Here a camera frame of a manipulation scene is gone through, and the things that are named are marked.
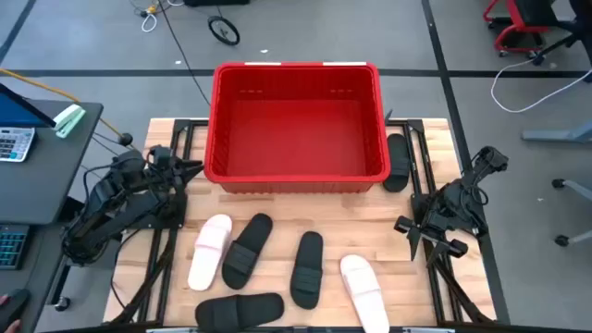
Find black office desk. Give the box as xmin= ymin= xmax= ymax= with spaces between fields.
xmin=0 ymin=99 xmax=105 ymax=333

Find person's hand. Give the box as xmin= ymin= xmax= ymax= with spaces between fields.
xmin=0 ymin=293 xmax=22 ymax=333

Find grey desk calculator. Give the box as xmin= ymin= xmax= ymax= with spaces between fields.
xmin=0 ymin=127 xmax=37 ymax=163

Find black aluminium frame rails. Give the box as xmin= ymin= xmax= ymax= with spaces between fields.
xmin=383 ymin=118 xmax=499 ymax=325
xmin=108 ymin=118 xmax=209 ymax=325

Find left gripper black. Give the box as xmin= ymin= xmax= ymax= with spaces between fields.
xmin=154 ymin=159 xmax=205 ymax=191

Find mint green stapler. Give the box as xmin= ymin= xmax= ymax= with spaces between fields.
xmin=52 ymin=104 xmax=87 ymax=139

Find yellow floor cable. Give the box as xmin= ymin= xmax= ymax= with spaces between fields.
xmin=0 ymin=68 xmax=142 ymax=156

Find black office chair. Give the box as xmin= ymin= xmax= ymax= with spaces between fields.
xmin=531 ymin=0 xmax=592 ymax=84

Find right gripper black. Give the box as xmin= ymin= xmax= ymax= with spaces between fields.
xmin=393 ymin=209 xmax=469 ymax=268

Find black slide sandal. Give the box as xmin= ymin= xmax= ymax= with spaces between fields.
xmin=382 ymin=132 xmax=412 ymax=193
xmin=290 ymin=230 xmax=325 ymax=311
xmin=194 ymin=291 xmax=286 ymax=333
xmin=221 ymin=212 xmax=274 ymax=291

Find black floor equipment case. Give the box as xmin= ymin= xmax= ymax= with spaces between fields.
xmin=183 ymin=0 xmax=251 ymax=7

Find long white floor cable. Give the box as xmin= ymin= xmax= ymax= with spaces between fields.
xmin=489 ymin=57 xmax=592 ymax=115

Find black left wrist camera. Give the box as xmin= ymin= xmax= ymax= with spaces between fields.
xmin=150 ymin=144 xmax=175 ymax=168

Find white slide sandal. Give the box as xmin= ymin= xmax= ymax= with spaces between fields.
xmin=339 ymin=253 xmax=391 ymax=333
xmin=187 ymin=213 xmax=234 ymax=292

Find black floor cable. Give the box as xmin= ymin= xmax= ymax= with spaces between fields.
xmin=158 ymin=0 xmax=213 ymax=106

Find black frame crossbar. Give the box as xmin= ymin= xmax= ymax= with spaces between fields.
xmin=145 ymin=326 xmax=457 ymax=333

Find small black spoked wheel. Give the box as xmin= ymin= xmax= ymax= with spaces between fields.
xmin=206 ymin=15 xmax=241 ymax=47

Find red plastic storage bin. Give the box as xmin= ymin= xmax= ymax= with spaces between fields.
xmin=203 ymin=61 xmax=392 ymax=194

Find black computer mouse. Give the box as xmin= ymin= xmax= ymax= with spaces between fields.
xmin=0 ymin=289 xmax=31 ymax=332

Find grey chair base with casters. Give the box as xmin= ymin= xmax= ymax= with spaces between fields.
xmin=550 ymin=178 xmax=592 ymax=248

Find grey desk foot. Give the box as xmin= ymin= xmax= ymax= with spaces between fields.
xmin=521 ymin=119 xmax=592 ymax=144

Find backlit black keyboard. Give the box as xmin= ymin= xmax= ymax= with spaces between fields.
xmin=0 ymin=224 xmax=30 ymax=271

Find blue-lit monitor screen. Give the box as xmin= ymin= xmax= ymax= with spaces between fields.
xmin=0 ymin=82 xmax=56 ymax=130

